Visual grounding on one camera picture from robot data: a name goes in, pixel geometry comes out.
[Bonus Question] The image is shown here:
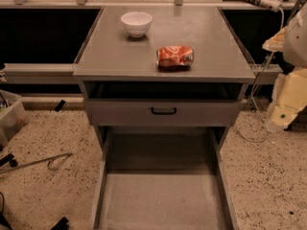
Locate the black object bottom floor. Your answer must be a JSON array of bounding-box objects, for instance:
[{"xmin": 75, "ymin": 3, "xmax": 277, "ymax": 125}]
[{"xmin": 51, "ymin": 217, "xmax": 69, "ymax": 230}]

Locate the crushed orange coke can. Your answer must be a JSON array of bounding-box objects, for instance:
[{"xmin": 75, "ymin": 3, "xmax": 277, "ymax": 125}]
[{"xmin": 156, "ymin": 46, "xmax": 194, "ymax": 68}]

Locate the white cable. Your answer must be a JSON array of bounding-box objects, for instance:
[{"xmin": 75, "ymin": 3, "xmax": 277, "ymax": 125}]
[{"xmin": 248, "ymin": 7, "xmax": 286, "ymax": 144}]

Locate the grey drawer with black handle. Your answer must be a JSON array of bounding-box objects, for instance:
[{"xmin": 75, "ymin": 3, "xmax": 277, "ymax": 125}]
[{"xmin": 83, "ymin": 99, "xmax": 241, "ymax": 127}]

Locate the thin metal rod on floor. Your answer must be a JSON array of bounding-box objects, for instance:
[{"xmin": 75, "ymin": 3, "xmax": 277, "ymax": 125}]
[{"xmin": 0, "ymin": 152, "xmax": 73, "ymax": 175}]

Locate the open grey pulled-out drawer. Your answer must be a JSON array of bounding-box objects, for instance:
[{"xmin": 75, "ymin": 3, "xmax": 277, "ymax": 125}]
[{"xmin": 89, "ymin": 128, "xmax": 239, "ymax": 230}]

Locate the clear plastic storage bin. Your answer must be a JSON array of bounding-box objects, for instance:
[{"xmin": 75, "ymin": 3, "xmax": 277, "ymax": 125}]
[{"xmin": 0, "ymin": 90, "xmax": 29, "ymax": 147}]

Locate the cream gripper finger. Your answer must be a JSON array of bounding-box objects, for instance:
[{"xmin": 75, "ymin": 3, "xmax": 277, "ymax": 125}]
[
  {"xmin": 262, "ymin": 27, "xmax": 286, "ymax": 52},
  {"xmin": 266, "ymin": 68, "xmax": 307, "ymax": 132}
]

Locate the white ceramic bowl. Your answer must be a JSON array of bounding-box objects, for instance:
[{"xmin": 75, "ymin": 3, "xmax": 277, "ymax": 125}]
[{"xmin": 121, "ymin": 11, "xmax": 153, "ymax": 37}]

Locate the black block on floor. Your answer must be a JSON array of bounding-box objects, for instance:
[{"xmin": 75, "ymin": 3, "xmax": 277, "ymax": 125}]
[{"xmin": 55, "ymin": 100, "xmax": 65, "ymax": 112}]

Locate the grey metal drawer cabinet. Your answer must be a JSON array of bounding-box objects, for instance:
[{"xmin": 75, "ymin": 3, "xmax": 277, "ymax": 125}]
[{"xmin": 74, "ymin": 5, "xmax": 254, "ymax": 144}]

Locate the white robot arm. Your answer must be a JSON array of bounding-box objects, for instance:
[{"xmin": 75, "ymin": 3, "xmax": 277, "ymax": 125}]
[{"xmin": 262, "ymin": 4, "xmax": 307, "ymax": 132}]

